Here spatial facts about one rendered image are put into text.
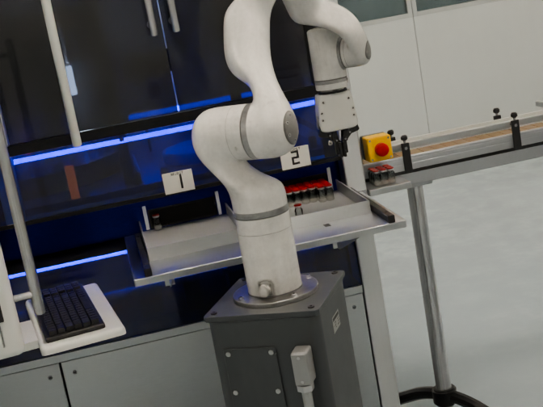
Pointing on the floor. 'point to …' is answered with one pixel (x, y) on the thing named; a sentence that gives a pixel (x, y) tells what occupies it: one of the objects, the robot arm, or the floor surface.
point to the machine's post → (371, 280)
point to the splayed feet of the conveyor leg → (448, 397)
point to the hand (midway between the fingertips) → (341, 148)
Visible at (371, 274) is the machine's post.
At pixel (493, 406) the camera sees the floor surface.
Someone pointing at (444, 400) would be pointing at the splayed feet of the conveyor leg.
